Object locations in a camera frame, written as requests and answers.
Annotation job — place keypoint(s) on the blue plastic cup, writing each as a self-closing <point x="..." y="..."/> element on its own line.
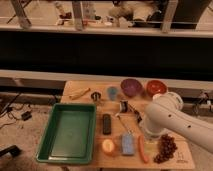
<point x="112" y="93"/>

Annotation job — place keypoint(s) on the green plastic tray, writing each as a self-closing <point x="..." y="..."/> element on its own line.
<point x="69" y="135"/>

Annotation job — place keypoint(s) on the red bowl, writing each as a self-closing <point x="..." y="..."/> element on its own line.
<point x="155" y="87"/>

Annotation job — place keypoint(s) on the purple bowl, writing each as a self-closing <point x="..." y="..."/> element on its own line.
<point x="131" y="87"/>

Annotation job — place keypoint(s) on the bunch of dark grapes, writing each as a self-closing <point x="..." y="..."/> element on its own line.
<point x="166" y="149"/>

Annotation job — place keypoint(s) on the black handled peeler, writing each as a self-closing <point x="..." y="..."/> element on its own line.
<point x="126" y="107"/>

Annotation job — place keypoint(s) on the black power adapter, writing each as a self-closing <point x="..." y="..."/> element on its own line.
<point x="26" y="115"/>

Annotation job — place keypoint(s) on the white round container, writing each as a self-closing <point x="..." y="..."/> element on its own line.
<point x="156" y="96"/>

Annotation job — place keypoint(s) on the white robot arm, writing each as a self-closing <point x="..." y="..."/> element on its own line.
<point x="165" y="112"/>

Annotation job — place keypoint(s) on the small metal cup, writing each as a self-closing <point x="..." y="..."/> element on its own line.
<point x="96" y="96"/>

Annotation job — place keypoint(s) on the orange round fruit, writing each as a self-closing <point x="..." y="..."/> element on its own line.
<point x="108" y="146"/>

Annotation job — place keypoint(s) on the blue sponge brush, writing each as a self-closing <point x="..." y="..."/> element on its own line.
<point x="127" y="140"/>

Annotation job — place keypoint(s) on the yellow banana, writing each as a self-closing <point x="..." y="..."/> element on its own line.
<point x="79" y="93"/>

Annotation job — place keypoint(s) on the black remote control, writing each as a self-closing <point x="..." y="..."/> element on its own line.
<point x="106" y="124"/>

